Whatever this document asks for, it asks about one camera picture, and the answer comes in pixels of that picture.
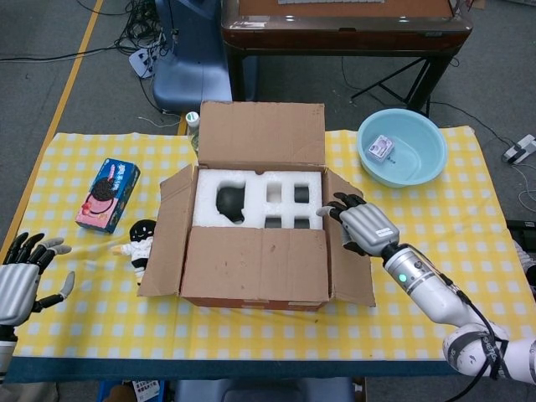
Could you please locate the brown mahjong table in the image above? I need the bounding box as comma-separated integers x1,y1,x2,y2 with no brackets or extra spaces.
220,0,473,118

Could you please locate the white power strip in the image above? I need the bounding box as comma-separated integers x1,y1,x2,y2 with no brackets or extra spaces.
502,133,536,164
128,48,162,79

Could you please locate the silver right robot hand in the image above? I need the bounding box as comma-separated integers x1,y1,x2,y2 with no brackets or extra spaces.
316,192,400,256

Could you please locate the white foam packing insert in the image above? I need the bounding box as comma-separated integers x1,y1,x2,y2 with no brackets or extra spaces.
193,167,327,231

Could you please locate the light blue plastic basin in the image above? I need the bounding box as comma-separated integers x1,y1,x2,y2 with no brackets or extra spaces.
356,108,449,188

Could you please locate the clear plastic water bottle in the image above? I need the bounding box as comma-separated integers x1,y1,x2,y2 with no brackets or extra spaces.
185,111,202,158

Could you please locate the black floor cable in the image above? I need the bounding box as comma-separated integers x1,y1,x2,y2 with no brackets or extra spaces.
0,39,131,64

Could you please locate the black and white plush toy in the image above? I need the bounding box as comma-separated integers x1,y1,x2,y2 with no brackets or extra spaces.
111,218,157,286

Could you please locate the blue Oreo cookie box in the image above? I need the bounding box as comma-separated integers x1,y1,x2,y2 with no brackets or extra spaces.
75,157,142,235

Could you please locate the round black device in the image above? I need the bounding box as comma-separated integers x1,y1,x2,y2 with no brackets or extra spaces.
215,180,247,225

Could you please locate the red cardboard shipping box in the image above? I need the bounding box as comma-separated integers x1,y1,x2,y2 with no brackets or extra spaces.
137,100,377,311

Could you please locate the small printed packet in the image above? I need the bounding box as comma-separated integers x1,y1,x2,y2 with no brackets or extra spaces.
368,135,395,162

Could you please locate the blue chair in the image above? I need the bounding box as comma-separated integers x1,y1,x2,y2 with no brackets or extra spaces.
152,0,234,112

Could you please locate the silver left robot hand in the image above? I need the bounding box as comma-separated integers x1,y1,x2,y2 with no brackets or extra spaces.
0,232,76,327

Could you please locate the yellow checkered tablecloth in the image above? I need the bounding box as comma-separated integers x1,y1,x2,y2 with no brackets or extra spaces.
10,125,531,361

